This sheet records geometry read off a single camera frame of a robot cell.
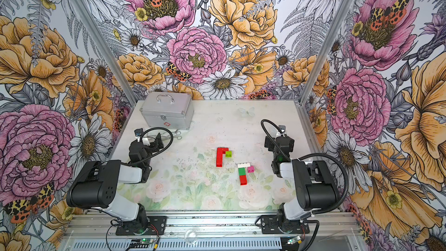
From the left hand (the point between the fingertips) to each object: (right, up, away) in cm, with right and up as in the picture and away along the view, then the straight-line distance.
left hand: (152, 139), depth 94 cm
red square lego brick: (+36, -11, -1) cm, 37 cm away
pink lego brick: (+52, -15, -5) cm, 54 cm away
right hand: (+67, 0, +1) cm, 67 cm away
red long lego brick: (+37, -6, +1) cm, 38 cm away
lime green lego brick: (+41, -8, +1) cm, 42 cm away
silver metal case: (+10, +15, +4) cm, 19 cm away
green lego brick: (+48, -16, -4) cm, 50 cm away
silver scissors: (+14, +4, -16) cm, 21 cm away
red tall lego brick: (+48, -19, -7) cm, 52 cm away
